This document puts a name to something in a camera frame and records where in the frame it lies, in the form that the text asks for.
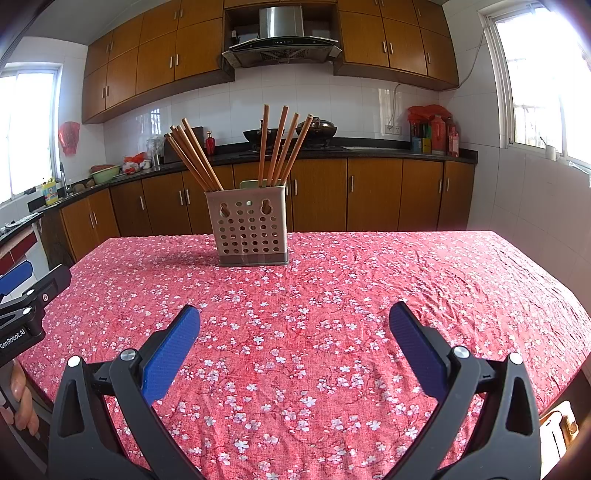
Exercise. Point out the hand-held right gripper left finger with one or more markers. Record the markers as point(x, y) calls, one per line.
point(178, 341)

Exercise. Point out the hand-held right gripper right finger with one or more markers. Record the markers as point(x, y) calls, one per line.
point(413, 341)

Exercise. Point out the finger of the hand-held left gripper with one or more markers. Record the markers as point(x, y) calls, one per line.
point(53, 284)
point(16, 277)

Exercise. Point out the perforated plastic chopstick holder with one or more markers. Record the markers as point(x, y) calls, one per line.
point(249, 230)

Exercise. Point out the person's left hand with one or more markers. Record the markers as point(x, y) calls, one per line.
point(21, 397)

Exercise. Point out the red and white appliance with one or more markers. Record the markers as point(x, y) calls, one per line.
point(18, 242)

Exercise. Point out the red floral tablecloth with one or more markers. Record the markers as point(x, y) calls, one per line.
point(346, 300)

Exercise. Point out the yellow detergent bottle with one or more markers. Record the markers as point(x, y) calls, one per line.
point(51, 194)

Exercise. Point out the sink faucet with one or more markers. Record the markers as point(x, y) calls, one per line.
point(64, 182)

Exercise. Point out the green basin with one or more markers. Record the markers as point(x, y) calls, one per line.
point(106, 175)

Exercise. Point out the window beside sink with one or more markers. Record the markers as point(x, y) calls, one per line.
point(27, 134)

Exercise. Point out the hanging red plastic bag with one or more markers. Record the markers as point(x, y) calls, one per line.
point(69, 138)

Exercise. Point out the red and white plastic bag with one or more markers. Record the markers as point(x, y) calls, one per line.
point(135, 161)

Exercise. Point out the wooden base cabinets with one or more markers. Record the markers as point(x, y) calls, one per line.
point(374, 194)

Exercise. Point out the steel cup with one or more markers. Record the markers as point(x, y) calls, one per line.
point(156, 160)

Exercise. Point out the wooden stool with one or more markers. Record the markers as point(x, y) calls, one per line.
point(556, 424)

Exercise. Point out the clear plastic bag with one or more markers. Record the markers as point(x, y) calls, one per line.
point(155, 145)

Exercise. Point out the dark cutting board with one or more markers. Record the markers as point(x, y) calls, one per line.
point(171, 157)

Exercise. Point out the black kitchen countertop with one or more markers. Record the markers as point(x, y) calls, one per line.
point(228, 150)

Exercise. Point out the colourful seasoning boxes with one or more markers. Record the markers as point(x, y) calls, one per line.
point(420, 143)

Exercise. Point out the small red bottle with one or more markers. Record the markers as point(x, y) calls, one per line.
point(210, 145)

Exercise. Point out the red plastic jug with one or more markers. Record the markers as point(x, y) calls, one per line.
point(453, 141)
point(438, 136)

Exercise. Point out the gas stove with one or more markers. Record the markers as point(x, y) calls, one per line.
point(314, 146)

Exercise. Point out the black wok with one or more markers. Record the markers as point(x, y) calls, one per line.
point(253, 134)

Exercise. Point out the red plastic bag over bottles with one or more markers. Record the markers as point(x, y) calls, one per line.
point(425, 112)

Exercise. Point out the black pot with lid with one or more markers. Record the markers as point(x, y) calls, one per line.
point(323, 129)

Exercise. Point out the white cup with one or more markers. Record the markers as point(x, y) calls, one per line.
point(551, 153)

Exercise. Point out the barred window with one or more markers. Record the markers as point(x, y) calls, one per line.
point(531, 83)

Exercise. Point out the steel range hood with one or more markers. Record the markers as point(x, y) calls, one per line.
point(279, 21)

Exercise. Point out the wall socket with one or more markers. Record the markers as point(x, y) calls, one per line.
point(393, 129)

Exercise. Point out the wooden wall cabinets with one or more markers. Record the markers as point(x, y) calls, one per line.
point(157, 64)

